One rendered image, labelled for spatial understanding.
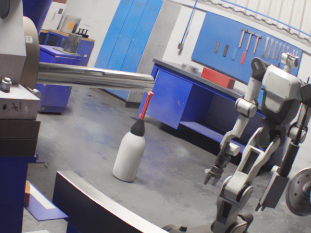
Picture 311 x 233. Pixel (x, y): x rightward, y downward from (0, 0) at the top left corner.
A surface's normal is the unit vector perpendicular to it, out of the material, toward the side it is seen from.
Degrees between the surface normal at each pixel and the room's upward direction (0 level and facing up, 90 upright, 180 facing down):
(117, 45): 90
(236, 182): 66
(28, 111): 90
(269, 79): 90
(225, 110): 90
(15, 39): 45
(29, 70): 74
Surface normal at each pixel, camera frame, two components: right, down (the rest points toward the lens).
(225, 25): -0.56, -0.04
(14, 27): 0.78, -0.39
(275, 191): -0.03, 0.18
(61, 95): 0.77, 0.37
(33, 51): 0.83, -0.19
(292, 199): 0.04, -0.53
